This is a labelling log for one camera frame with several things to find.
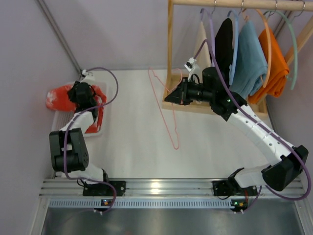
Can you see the wooden clothes rack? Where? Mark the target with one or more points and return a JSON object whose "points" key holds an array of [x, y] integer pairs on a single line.
{"points": [[214, 100]]}

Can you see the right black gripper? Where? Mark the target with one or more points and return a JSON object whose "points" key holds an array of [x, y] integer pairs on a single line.
{"points": [[184, 91]]}

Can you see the grey slotted cable duct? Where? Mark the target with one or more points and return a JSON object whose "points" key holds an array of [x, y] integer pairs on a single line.
{"points": [[136, 203]]}

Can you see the orange hanger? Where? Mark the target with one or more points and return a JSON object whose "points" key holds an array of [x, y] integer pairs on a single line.
{"points": [[269, 54]]}

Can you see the blue hanger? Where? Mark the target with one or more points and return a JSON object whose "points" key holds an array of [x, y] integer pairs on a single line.
{"points": [[235, 45]]}

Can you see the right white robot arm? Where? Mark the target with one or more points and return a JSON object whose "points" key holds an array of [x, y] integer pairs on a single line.
{"points": [[284, 161]]}

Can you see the white plastic basket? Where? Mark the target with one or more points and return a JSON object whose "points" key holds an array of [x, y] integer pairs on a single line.
{"points": [[61, 118]]}

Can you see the red white patterned trousers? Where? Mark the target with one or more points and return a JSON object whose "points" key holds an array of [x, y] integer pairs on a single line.
{"points": [[57, 99]]}

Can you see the aluminium corner frame post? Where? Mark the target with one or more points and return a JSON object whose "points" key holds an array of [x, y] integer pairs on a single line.
{"points": [[58, 33]]}

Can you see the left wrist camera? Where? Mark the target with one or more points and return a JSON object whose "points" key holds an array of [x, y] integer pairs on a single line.
{"points": [[87, 77]]}

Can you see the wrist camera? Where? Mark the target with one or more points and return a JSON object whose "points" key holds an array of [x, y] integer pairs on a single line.
{"points": [[87, 77], [192, 67]]}

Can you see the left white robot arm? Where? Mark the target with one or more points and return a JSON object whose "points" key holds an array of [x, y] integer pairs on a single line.
{"points": [[68, 149]]}

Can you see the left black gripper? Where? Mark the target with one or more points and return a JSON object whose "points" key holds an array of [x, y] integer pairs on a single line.
{"points": [[74, 91]]}

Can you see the purple hanger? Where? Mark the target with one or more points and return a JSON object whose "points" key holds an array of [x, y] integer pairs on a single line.
{"points": [[203, 58]]}

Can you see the orange trousers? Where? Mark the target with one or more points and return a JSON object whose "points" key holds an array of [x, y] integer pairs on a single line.
{"points": [[277, 77]]}

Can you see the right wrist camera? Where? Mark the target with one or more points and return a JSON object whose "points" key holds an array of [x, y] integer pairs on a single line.
{"points": [[192, 67]]}

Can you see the light blue trousers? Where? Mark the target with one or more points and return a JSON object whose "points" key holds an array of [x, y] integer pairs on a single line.
{"points": [[251, 65]]}

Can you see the green hanger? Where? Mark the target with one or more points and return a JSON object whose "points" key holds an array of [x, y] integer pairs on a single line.
{"points": [[293, 56]]}

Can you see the aluminium mounting rail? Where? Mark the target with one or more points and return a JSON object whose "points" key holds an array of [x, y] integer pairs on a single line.
{"points": [[135, 187]]}

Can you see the black trousers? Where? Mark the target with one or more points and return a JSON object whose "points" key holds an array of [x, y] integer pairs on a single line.
{"points": [[224, 49]]}

